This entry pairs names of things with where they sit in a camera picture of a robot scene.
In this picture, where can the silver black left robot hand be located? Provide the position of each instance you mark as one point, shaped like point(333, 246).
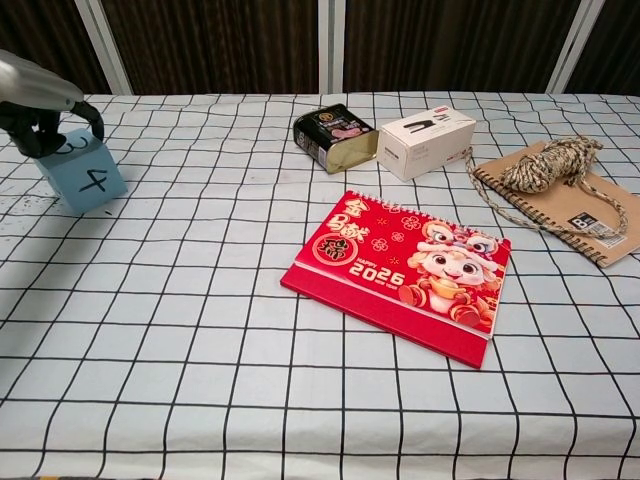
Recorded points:
point(30, 90)

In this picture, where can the light blue numbered cube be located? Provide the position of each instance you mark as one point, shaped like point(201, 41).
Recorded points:
point(87, 175)

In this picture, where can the white black-checked tablecloth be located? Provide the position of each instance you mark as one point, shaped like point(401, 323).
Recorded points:
point(250, 350)

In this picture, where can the black luncheon meat tin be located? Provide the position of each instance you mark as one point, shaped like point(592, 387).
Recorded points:
point(330, 137)

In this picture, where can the white stapler box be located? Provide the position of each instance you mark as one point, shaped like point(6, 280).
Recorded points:
point(425, 145)

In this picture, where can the red 2026 desk calendar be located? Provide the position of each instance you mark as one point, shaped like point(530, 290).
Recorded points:
point(400, 270)

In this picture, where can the brown spiral kraft notebook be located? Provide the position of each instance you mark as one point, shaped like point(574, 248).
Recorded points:
point(565, 210)

